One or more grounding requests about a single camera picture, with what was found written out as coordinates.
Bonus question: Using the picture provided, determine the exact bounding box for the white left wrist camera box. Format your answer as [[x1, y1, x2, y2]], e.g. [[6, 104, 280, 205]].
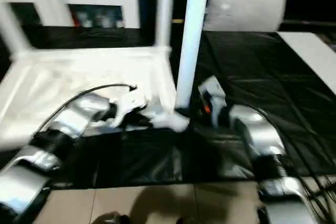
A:
[[108, 87, 152, 127]]

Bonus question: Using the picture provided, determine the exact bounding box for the white plastic table leg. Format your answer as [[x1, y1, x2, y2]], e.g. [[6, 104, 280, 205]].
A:
[[0, 4, 32, 59], [173, 0, 212, 114], [156, 0, 176, 51]]

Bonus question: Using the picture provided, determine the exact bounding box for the white plastic table top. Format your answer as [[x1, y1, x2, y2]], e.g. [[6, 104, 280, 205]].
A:
[[0, 46, 190, 151]]

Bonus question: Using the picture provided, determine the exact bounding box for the grey cushion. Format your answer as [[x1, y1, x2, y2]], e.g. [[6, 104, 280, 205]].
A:
[[202, 0, 288, 33]]

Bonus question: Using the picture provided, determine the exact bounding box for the white sheet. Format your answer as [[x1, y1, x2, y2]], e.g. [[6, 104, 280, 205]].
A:
[[277, 31, 336, 93]]

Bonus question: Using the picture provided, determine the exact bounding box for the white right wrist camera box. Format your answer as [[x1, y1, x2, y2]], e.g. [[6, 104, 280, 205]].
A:
[[198, 76, 227, 127]]

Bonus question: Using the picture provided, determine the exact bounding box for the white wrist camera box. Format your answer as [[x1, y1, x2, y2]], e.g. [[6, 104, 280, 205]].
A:
[[198, 76, 227, 127], [108, 87, 152, 127]]

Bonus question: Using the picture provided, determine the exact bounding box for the black work mat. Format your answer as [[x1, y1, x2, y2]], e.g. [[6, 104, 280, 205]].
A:
[[0, 25, 336, 190]]

